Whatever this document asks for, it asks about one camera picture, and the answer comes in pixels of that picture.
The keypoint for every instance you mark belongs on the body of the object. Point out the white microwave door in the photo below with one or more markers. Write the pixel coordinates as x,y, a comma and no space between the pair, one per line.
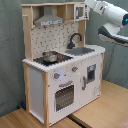
79,12

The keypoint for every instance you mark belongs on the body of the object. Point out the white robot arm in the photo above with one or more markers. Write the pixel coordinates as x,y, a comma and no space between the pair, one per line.
117,19

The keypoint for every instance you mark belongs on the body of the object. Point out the wooden toy kitchen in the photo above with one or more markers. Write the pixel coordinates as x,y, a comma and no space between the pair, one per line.
37,40

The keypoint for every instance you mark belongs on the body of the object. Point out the black toy stovetop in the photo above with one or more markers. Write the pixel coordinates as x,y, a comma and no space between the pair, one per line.
60,58

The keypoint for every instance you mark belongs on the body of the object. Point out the right red stove knob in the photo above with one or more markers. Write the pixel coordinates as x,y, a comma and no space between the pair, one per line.
74,69

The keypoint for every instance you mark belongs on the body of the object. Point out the red stove knob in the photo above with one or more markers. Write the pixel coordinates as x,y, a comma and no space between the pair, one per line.
56,75
74,69

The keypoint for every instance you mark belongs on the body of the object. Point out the left red stove knob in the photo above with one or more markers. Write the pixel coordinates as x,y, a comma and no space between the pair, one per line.
56,75

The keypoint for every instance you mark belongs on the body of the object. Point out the silver toy pot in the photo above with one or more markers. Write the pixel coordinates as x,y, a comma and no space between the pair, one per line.
50,56

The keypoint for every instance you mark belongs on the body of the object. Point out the grey toy sink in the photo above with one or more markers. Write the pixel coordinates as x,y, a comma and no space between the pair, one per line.
79,51

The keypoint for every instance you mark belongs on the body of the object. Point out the black toy faucet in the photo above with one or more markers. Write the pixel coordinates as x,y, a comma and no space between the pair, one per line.
71,44

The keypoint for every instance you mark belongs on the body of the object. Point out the white fridge door with dispenser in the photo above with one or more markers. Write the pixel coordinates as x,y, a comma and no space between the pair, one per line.
90,79

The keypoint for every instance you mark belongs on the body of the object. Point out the white oven door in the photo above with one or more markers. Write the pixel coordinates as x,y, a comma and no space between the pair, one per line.
63,99

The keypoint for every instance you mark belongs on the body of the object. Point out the grey range hood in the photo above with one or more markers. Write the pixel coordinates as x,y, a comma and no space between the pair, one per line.
48,18

